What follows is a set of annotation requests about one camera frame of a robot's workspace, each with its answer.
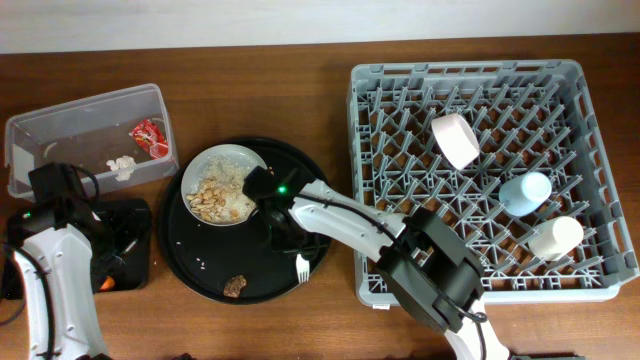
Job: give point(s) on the grey dishwasher rack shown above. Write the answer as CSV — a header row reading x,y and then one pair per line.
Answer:
x,y
528,116

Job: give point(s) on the grey plate with rice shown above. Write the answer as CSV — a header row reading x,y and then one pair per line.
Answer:
x,y
211,186

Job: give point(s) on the white tissue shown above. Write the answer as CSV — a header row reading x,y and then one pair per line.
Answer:
x,y
123,166

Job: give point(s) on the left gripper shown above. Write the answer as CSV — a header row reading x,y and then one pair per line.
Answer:
x,y
132,229

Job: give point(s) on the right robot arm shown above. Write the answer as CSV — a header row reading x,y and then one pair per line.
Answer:
x,y
434,277

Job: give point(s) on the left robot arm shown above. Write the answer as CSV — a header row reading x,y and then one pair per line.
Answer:
x,y
68,247

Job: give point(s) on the light blue cup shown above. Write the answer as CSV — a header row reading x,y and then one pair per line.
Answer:
x,y
523,194

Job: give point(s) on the clear plastic bin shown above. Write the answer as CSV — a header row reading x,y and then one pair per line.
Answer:
x,y
87,133

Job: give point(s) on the pink bowl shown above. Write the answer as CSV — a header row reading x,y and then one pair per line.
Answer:
x,y
456,140

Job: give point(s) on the cream white cup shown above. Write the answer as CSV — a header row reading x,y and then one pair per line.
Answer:
x,y
555,238

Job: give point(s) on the orange carrot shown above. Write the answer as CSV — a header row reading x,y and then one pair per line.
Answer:
x,y
108,284

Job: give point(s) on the round black tray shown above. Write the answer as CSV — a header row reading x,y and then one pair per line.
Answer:
x,y
205,257

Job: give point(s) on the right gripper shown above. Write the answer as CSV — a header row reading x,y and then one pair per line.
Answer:
x,y
279,243

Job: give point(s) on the red snack wrapper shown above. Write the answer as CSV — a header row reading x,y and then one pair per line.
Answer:
x,y
149,137

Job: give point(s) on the black rectangular tray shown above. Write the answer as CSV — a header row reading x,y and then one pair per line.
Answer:
x,y
11,283

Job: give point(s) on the white plastic fork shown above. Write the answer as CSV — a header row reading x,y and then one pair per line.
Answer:
x,y
302,269

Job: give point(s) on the brown food scrap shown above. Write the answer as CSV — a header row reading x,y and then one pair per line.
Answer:
x,y
234,286

